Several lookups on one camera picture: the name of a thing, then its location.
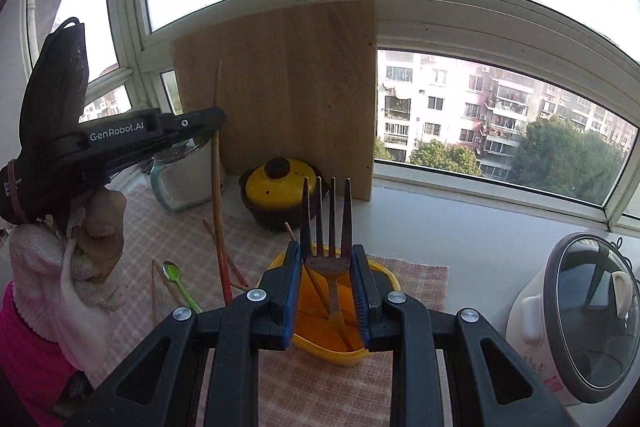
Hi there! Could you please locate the black clay pot yellow lid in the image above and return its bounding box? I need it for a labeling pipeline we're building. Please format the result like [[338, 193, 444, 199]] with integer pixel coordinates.
[[239, 157, 331, 234]]

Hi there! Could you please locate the large wooden board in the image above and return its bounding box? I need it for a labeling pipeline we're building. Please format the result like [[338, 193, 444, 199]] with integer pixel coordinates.
[[171, 0, 377, 204]]

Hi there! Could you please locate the yellow plastic container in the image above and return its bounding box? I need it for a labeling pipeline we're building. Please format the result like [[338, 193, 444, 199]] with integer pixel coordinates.
[[265, 243, 401, 367]]

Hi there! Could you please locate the pink checkered cloth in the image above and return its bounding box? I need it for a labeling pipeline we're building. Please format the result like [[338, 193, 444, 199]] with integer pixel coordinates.
[[85, 184, 449, 427]]

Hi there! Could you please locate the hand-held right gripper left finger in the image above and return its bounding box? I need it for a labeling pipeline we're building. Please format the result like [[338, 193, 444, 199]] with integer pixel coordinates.
[[65, 241, 304, 427]]

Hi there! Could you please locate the metal fork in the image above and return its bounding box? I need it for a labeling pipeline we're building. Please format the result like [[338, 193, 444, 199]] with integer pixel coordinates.
[[299, 177, 353, 348]]

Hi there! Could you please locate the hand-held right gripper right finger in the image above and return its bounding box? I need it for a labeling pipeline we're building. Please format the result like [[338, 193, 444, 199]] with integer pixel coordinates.
[[351, 244, 576, 427]]

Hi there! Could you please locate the white floral rice cooker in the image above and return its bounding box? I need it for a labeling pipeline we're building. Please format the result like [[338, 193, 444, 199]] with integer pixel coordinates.
[[505, 232, 640, 408]]

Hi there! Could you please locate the person's left forearm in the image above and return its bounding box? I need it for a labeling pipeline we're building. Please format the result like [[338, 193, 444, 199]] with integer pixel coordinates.
[[0, 282, 93, 427]]

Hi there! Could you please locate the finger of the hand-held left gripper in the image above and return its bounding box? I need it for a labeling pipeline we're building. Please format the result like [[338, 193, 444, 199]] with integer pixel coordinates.
[[159, 106, 229, 151]]

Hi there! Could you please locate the green plastic spoon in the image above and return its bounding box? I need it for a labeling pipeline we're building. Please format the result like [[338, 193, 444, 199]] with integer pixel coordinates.
[[163, 260, 202, 314]]

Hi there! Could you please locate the person's left hand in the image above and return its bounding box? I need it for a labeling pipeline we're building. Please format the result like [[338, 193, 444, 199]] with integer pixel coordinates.
[[7, 187, 127, 358]]

